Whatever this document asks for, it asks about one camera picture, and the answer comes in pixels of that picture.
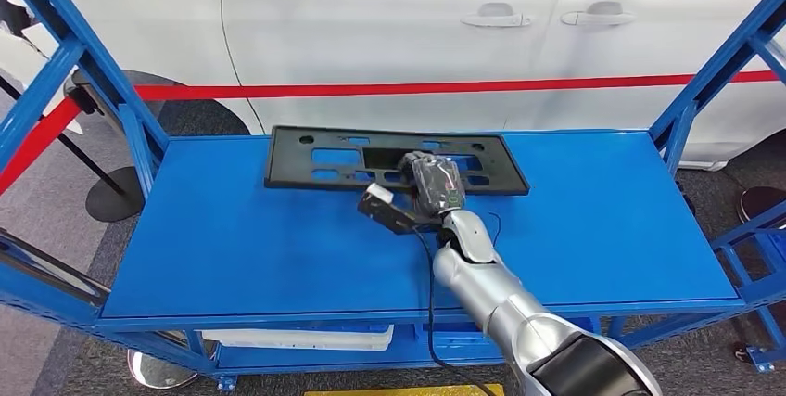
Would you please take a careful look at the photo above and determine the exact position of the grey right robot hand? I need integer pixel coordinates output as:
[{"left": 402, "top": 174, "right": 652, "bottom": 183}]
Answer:
[{"left": 398, "top": 150, "right": 468, "bottom": 217}]

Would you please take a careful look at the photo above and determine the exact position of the black plastic plate bracket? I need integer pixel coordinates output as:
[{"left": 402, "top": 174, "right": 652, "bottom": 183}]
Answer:
[{"left": 263, "top": 125, "right": 530, "bottom": 197}]

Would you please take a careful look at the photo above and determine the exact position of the blue metal shelf rack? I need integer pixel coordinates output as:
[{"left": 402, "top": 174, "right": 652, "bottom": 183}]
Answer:
[{"left": 0, "top": 0, "right": 786, "bottom": 391}]

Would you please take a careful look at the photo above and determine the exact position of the red barrier belt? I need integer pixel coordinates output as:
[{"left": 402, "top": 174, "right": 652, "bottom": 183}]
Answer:
[
  {"left": 0, "top": 96, "right": 84, "bottom": 198},
  {"left": 133, "top": 69, "right": 781, "bottom": 103}
]

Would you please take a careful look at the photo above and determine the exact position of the white car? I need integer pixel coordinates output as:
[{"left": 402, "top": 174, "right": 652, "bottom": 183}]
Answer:
[{"left": 0, "top": 0, "right": 786, "bottom": 172}]

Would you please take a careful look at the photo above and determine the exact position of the white plastic crate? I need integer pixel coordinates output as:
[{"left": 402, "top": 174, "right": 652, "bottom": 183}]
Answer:
[{"left": 201, "top": 324, "right": 394, "bottom": 352}]

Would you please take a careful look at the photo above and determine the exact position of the yellow floor tape square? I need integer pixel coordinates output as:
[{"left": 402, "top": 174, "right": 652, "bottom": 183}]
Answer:
[{"left": 303, "top": 383, "right": 505, "bottom": 396}]

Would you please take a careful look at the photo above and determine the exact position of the round dark stanchion base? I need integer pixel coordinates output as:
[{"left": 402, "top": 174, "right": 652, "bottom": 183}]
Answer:
[{"left": 736, "top": 186, "right": 786, "bottom": 230}]

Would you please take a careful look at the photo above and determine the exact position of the grey stanchion with chrome base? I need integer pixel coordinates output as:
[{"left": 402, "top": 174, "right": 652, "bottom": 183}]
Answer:
[{"left": 0, "top": 230, "right": 201, "bottom": 391}]

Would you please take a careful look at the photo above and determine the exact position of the small blue metal rack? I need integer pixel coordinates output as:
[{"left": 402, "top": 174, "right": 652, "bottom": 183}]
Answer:
[{"left": 712, "top": 230, "right": 786, "bottom": 376}]

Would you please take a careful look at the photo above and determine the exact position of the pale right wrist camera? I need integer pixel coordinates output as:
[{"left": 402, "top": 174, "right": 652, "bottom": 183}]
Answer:
[{"left": 358, "top": 182, "right": 443, "bottom": 236}]

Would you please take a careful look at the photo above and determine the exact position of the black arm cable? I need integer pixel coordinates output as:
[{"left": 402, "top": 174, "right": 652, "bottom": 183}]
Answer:
[{"left": 410, "top": 211, "right": 503, "bottom": 396}]

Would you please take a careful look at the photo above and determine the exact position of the white car door handle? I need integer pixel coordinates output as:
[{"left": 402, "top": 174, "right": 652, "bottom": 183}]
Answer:
[
  {"left": 560, "top": 1, "right": 638, "bottom": 28},
  {"left": 460, "top": 3, "right": 533, "bottom": 30}
]

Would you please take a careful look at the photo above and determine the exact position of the grey belt stanchion post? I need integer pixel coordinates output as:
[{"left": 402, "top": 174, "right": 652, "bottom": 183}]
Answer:
[{"left": 63, "top": 71, "right": 120, "bottom": 136}]

